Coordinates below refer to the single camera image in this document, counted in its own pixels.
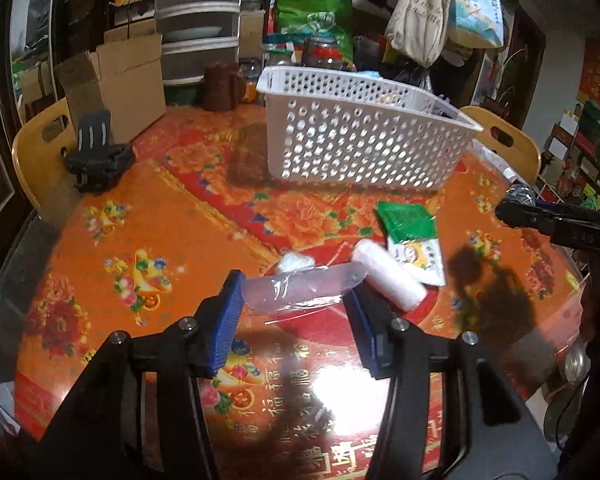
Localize glass jar with red contents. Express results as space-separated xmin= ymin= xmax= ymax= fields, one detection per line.
xmin=302 ymin=35 xmax=344 ymax=69

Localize white soft roll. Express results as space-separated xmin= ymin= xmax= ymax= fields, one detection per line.
xmin=351 ymin=239 xmax=427 ymax=312

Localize beige canvas tote bag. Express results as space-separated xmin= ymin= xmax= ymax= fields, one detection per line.
xmin=385 ymin=0 xmax=452 ymax=68

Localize red floral tablecloth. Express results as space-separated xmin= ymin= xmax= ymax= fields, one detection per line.
xmin=15 ymin=100 xmax=586 ymax=480

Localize green and white packet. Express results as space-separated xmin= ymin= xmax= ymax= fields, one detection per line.
xmin=376 ymin=202 xmax=447 ymax=287

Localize open cardboard box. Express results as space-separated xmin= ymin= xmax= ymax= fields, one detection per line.
xmin=54 ymin=32 xmax=167 ymax=146

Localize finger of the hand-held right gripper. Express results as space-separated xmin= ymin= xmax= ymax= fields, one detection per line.
xmin=495 ymin=184 xmax=600 ymax=235

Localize black gripper stand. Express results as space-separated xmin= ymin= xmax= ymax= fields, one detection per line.
xmin=62 ymin=109 xmax=135 ymax=195

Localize white crumpled tissue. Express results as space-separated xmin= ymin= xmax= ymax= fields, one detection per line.
xmin=275 ymin=252 xmax=315 ymax=276

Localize stacked grey storage drawers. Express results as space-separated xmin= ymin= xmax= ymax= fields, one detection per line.
xmin=154 ymin=0 xmax=243 ymax=86

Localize printed paper bag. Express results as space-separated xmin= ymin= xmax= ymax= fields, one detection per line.
xmin=447 ymin=0 xmax=503 ymax=50

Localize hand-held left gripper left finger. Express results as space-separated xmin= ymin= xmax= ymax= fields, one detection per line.
xmin=37 ymin=270 xmax=246 ymax=480

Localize green shopping bag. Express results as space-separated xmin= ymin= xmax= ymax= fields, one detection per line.
xmin=274 ymin=0 xmax=355 ymax=61

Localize red wall banner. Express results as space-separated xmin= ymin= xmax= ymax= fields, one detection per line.
xmin=577 ymin=37 xmax=600 ymax=107

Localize white perforated plastic basket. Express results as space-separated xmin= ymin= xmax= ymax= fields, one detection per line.
xmin=256 ymin=66 xmax=484 ymax=192

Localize clear plastic bag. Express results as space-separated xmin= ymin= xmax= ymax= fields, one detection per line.
xmin=241 ymin=262 xmax=367 ymax=315

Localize brown mug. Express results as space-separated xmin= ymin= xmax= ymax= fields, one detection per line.
xmin=203 ymin=62 xmax=244 ymax=112

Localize wooden chair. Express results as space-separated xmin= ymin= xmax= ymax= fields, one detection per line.
xmin=11 ymin=97 xmax=78 ymax=211
xmin=459 ymin=106 xmax=542 ymax=186

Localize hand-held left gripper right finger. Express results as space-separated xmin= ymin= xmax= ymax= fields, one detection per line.
xmin=342 ymin=287 xmax=561 ymax=480

